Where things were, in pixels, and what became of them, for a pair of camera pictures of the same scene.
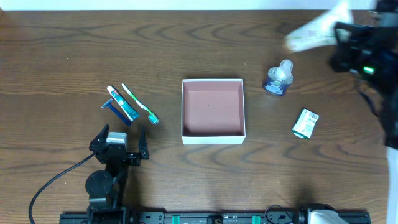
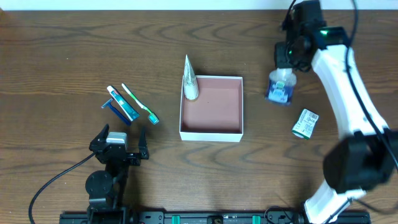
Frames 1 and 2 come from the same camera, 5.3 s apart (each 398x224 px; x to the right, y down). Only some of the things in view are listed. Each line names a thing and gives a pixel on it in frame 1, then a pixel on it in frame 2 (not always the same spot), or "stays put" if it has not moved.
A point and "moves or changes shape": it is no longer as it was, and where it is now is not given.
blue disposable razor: x=109 y=102 stays put
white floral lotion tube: x=320 y=32 moves or changes shape
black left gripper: x=121 y=154 stays put
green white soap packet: x=305 y=124 stays put
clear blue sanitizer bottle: x=279 y=78 moves or changes shape
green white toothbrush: x=153 y=117 stays put
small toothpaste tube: x=132 y=114 stays put
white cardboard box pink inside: x=212 y=111 stays put
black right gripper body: x=351 y=50 to x=282 y=56
